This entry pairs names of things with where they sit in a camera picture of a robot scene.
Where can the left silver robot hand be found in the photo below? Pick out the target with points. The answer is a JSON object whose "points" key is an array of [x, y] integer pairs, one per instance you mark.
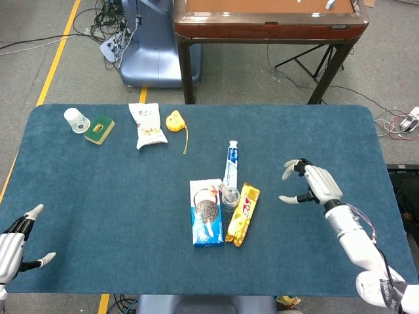
{"points": [[10, 248]]}

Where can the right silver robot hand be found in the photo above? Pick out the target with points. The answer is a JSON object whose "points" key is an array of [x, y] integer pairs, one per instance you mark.
{"points": [[322, 184]]}

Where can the clear glass test tube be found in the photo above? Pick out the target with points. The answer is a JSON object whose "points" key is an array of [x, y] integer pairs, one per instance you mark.
{"points": [[224, 191]]}

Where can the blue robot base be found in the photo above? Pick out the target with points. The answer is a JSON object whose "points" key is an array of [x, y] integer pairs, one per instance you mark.
{"points": [[154, 55]]}

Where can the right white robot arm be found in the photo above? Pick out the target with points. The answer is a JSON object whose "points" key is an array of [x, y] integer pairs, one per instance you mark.
{"points": [[347, 229]]}

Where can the white blue toothpaste tube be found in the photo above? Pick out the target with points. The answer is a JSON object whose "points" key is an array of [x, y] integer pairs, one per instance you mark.
{"points": [[231, 163]]}

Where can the black equipment case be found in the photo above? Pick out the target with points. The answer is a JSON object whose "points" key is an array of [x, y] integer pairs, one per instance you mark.
{"points": [[404, 196]]}

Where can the yellow wafer snack pack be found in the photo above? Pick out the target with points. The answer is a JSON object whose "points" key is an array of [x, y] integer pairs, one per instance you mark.
{"points": [[244, 212]]}

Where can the clear plastic cup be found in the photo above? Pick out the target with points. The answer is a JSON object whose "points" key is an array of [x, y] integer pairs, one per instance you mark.
{"points": [[236, 204]]}

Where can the yellow packet on floor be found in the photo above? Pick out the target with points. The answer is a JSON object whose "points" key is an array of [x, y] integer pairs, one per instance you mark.
{"points": [[288, 301]]}

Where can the blue cookie box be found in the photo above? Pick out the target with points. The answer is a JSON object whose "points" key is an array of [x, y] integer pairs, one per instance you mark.
{"points": [[206, 225]]}

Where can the blue table mat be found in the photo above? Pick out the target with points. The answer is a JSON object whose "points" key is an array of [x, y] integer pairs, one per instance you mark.
{"points": [[131, 196]]}

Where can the white paper cup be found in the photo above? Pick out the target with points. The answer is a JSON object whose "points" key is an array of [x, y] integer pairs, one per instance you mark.
{"points": [[77, 121]]}

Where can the green yellow sponge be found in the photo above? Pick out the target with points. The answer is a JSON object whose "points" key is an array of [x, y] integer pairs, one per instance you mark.
{"points": [[99, 129]]}

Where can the yellow tape measure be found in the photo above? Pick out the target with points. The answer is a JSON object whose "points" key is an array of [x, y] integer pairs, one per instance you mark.
{"points": [[175, 121]]}

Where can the brown mahjong table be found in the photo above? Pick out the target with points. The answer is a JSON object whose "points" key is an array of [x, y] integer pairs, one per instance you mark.
{"points": [[268, 29]]}

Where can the grey blue robot torso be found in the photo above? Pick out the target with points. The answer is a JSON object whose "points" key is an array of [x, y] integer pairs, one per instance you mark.
{"points": [[203, 305]]}

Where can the white blue mahjong tile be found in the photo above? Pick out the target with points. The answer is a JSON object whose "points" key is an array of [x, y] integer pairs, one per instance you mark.
{"points": [[330, 4]]}

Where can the white snack bag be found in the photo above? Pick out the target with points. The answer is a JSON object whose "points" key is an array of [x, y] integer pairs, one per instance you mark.
{"points": [[147, 126]]}

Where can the white power strip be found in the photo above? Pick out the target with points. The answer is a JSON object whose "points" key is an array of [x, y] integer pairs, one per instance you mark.
{"points": [[109, 49]]}

